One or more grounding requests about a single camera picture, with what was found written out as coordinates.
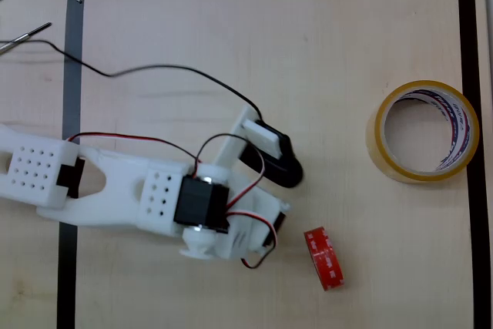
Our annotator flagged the small red tape roll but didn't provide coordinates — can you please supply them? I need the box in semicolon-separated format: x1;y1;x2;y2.
303;227;344;293

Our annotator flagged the large clear packing tape roll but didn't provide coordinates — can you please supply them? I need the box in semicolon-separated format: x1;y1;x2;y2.
365;79;481;184

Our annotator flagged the black webcam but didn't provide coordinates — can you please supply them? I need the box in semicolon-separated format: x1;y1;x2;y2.
238;119;304;190

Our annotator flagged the black red white servo wire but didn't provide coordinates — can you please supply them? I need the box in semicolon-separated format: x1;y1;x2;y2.
192;133;267;210

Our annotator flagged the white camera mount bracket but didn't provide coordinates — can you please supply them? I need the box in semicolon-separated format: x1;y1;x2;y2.
212;104;281;170

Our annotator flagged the thin black camera cable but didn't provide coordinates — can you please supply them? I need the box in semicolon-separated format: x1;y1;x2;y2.
0;39;264;121

